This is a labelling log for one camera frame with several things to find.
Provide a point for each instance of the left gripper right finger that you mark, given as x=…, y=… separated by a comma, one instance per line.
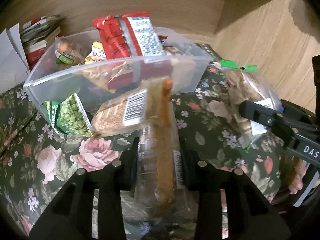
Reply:
x=192, y=167

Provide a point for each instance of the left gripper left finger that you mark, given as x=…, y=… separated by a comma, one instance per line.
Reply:
x=128, y=168

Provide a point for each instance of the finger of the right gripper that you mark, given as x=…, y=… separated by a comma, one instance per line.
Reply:
x=257, y=113

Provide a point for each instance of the long brown biscuit pack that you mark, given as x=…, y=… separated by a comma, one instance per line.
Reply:
x=159, y=187

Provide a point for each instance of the cookie bag with green tie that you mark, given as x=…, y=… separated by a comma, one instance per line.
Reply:
x=247, y=84

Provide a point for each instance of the brown cracker pack with barcode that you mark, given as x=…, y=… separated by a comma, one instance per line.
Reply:
x=121, y=114

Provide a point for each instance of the green pea snack bag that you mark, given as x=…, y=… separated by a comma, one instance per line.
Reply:
x=68, y=117

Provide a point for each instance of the clear plastic storage box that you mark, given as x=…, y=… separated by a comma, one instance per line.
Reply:
x=96, y=83

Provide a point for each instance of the red snack packet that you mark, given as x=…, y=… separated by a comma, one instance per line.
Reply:
x=131, y=35

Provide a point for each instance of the yellow fries snack bag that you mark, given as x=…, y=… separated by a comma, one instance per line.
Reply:
x=97, y=53

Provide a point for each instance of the green jelly cup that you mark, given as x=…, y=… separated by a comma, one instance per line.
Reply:
x=68, y=53

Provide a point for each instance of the person's hand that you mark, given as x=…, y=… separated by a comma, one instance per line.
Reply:
x=299, y=172

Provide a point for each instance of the floral green tablecloth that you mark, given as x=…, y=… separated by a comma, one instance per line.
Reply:
x=36, y=162

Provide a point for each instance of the white paper sheets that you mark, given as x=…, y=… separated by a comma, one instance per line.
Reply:
x=14, y=67

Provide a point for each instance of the stack of books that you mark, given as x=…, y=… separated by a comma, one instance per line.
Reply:
x=37, y=35

